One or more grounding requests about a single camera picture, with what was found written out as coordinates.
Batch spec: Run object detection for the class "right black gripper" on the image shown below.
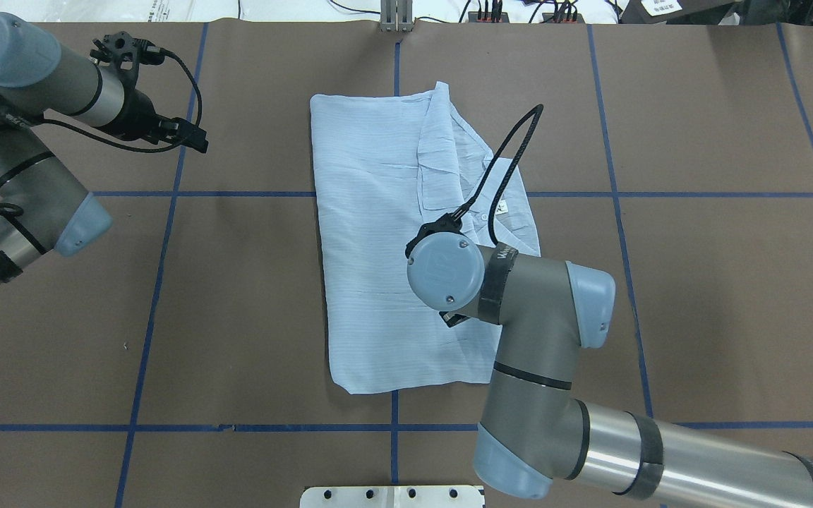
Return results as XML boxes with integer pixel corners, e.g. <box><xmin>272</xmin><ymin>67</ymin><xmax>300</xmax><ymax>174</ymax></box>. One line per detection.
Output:
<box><xmin>439</xmin><ymin>311</ymin><xmax>472</xmax><ymax>328</ymax></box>

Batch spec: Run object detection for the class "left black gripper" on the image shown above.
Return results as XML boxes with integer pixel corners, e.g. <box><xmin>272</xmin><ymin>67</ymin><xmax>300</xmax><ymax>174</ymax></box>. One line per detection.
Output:
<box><xmin>116</xmin><ymin>84</ymin><xmax>209</xmax><ymax>154</ymax></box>

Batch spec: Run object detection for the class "light blue button shirt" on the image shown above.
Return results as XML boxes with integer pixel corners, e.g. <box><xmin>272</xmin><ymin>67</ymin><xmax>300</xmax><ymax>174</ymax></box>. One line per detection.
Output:
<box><xmin>310</xmin><ymin>83</ymin><xmax>540</xmax><ymax>394</ymax></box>

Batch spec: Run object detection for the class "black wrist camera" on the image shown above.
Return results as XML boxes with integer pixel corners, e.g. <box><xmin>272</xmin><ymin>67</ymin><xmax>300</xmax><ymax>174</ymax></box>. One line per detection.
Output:
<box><xmin>404</xmin><ymin>212</ymin><xmax>462</xmax><ymax>258</ymax></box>
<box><xmin>88</xmin><ymin>31</ymin><xmax>167</xmax><ymax>66</ymax></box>

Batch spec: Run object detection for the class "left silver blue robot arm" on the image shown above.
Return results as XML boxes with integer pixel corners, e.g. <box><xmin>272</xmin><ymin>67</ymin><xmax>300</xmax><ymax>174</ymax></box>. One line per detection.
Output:
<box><xmin>0</xmin><ymin>12</ymin><xmax>207</xmax><ymax>285</ymax></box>

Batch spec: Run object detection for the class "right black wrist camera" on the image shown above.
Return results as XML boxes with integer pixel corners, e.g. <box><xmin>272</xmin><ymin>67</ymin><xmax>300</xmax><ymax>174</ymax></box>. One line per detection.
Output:
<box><xmin>404</xmin><ymin>212</ymin><xmax>462</xmax><ymax>258</ymax></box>

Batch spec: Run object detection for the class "aluminium frame post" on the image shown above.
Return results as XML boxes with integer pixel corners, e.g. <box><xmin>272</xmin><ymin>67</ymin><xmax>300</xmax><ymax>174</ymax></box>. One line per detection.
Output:
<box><xmin>380</xmin><ymin>0</ymin><xmax>415</xmax><ymax>32</ymax></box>

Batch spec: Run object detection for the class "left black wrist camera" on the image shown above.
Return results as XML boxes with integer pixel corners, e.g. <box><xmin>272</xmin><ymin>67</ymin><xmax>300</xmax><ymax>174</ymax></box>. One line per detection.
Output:
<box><xmin>88</xmin><ymin>31</ymin><xmax>167</xmax><ymax>66</ymax></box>

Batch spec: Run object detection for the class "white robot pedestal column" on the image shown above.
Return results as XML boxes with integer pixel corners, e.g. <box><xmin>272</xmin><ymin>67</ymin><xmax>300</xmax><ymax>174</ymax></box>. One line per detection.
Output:
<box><xmin>299</xmin><ymin>485</ymin><xmax>486</xmax><ymax>507</ymax></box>

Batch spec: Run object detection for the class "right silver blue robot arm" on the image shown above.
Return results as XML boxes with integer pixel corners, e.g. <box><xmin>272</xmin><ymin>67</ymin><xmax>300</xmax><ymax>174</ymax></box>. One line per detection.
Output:
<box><xmin>406</xmin><ymin>232</ymin><xmax>813</xmax><ymax>507</ymax></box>

